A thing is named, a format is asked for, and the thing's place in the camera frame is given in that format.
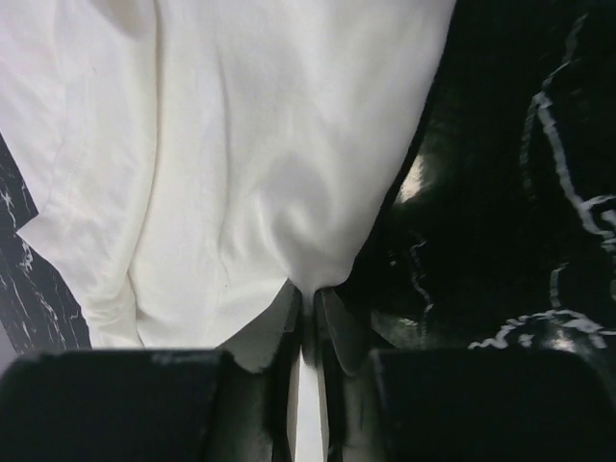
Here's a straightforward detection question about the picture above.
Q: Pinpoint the white t-shirt robot print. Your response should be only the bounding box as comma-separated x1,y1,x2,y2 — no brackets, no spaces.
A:
0,0,458,462

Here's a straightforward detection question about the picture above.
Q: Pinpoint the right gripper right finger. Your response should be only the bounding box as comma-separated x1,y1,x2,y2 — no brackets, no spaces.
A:
314,289,386,461

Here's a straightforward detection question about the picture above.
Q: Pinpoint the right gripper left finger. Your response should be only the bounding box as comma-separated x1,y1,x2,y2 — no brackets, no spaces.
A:
220,283,302,461

